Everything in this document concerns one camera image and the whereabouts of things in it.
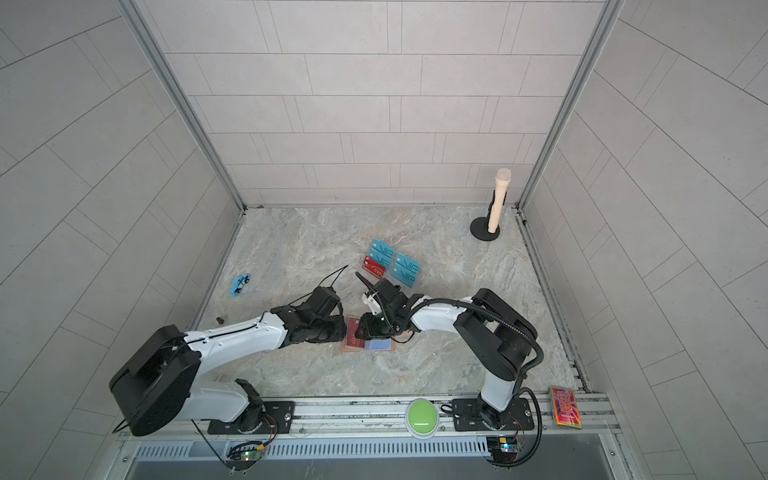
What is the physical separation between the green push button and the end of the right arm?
18 cm

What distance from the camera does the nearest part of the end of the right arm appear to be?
2.15 ft

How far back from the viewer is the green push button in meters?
0.69
